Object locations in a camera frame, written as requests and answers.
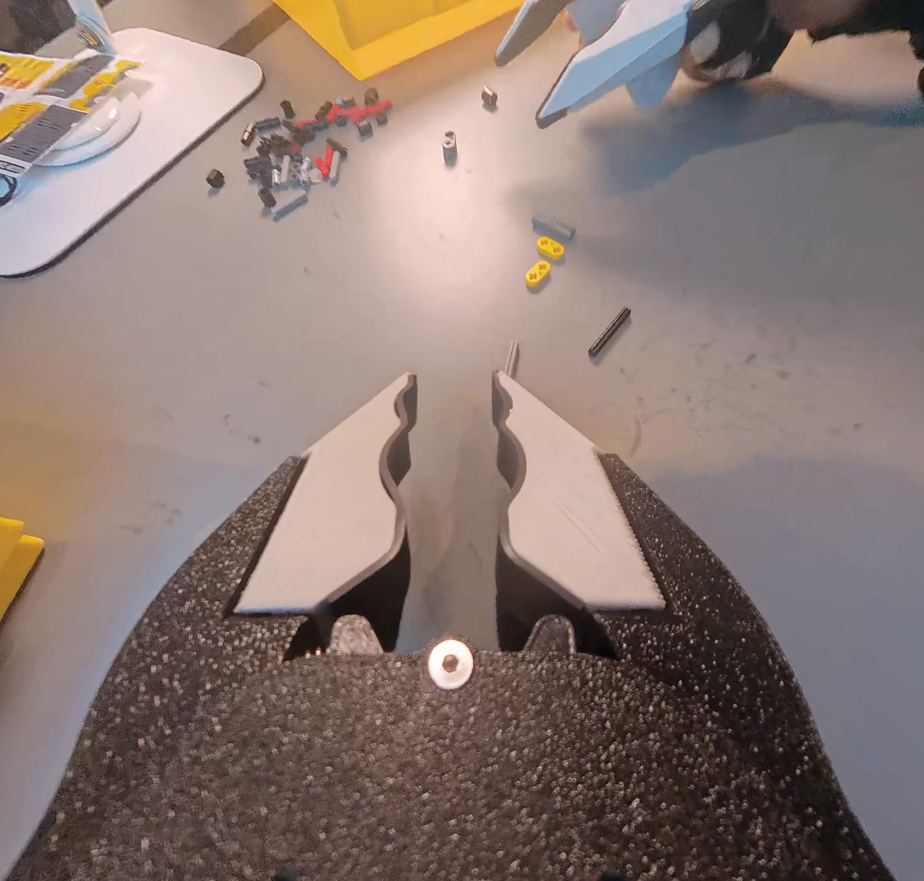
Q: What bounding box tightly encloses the yellow grey sticker sheet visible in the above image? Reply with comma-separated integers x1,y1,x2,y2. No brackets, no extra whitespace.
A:
0,49,145,178

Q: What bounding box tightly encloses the black toy brick axle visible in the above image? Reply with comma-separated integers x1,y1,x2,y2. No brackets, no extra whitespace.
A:
588,306,632,357

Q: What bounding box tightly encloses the pile of black red pins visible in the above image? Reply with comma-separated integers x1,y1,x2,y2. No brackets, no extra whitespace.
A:
240,87,394,210

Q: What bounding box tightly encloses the yellow plastic parts bin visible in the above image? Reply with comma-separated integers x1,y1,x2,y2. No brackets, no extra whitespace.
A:
0,516,46,622
227,0,550,80

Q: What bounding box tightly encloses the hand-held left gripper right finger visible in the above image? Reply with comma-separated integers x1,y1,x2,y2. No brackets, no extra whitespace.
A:
491,370,668,615

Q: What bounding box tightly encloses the white stand base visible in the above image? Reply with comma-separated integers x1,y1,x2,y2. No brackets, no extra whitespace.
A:
0,0,263,277

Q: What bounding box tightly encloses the grey desk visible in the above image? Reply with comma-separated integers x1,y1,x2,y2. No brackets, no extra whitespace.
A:
0,0,924,881

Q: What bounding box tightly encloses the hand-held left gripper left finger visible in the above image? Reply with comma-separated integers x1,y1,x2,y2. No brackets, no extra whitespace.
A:
232,373,420,616

